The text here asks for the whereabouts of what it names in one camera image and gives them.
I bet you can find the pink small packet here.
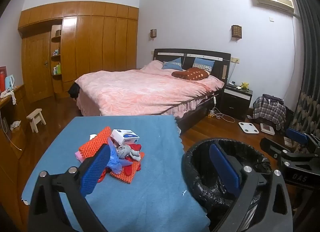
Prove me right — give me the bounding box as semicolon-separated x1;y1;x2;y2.
75;151;85;163

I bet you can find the blue plastic bag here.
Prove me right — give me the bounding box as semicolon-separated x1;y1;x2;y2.
107;137;132;174

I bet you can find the red cloth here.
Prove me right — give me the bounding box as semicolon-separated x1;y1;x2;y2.
98;144;144;183

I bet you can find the grey sock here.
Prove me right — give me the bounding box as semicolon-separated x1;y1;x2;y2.
116;144;141;162

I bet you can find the white blue cardboard box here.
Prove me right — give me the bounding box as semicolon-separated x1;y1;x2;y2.
111;129;140;146

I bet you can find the white tissue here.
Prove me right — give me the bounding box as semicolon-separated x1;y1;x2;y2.
89;134;97;140

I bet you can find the orange bubble wrap sheet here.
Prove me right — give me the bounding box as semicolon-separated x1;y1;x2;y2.
79;127;112;159

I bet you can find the black lined trash bin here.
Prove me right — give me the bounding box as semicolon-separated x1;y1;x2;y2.
182;138;272;230

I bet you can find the dark green curtain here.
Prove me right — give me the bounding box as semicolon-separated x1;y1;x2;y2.
291;0;319;138

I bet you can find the white bathroom scale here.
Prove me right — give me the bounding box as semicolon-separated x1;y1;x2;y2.
238;122;259;134

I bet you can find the black white nightstand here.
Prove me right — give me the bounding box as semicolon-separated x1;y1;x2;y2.
220;85;253;121

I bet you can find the yellow plush toy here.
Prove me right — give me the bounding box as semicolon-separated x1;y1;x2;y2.
241;82;249;90

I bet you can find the wooden side cabinet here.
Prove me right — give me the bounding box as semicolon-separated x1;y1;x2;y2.
1;85;28;227

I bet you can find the blue table cloth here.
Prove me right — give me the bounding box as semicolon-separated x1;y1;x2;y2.
21;115;210;231

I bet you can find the small wooden stool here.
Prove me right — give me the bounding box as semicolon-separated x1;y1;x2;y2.
26;108;46;133

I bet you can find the black bed headboard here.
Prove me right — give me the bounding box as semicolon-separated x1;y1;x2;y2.
153;48;231;85

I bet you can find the right blue pillow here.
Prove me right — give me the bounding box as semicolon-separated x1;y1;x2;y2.
193;57;215;73

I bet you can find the blue pillow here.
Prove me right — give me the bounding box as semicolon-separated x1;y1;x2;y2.
193;57;215;73
162;57;183;71

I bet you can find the brown dotted pillow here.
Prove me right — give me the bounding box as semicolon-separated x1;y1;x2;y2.
171;67;209;81

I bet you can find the pink quilt bed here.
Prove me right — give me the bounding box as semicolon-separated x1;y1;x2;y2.
75;60;224;118

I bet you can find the left blue pillow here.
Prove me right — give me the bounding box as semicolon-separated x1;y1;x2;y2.
162;57;183;71

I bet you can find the white air conditioner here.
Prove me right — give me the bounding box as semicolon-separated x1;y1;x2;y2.
256;0;295;14

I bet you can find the blue electric kettle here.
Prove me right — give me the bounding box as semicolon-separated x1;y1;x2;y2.
5;75;15;91

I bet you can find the red poster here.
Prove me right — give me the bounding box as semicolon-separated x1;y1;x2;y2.
0;66;7;92

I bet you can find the wooden wardrobe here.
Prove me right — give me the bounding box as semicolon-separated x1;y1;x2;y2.
18;1;139;102

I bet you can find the white charger cable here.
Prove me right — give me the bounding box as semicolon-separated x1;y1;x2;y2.
208;94;236;123

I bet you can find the right wooden wall lamp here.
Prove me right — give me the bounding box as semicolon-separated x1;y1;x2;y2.
231;25;242;40

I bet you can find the wooden wall lamp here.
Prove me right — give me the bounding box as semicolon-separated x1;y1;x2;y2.
231;25;242;40
150;29;157;38

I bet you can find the left wooden wall lamp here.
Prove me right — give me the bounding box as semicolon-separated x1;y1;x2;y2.
150;29;157;38

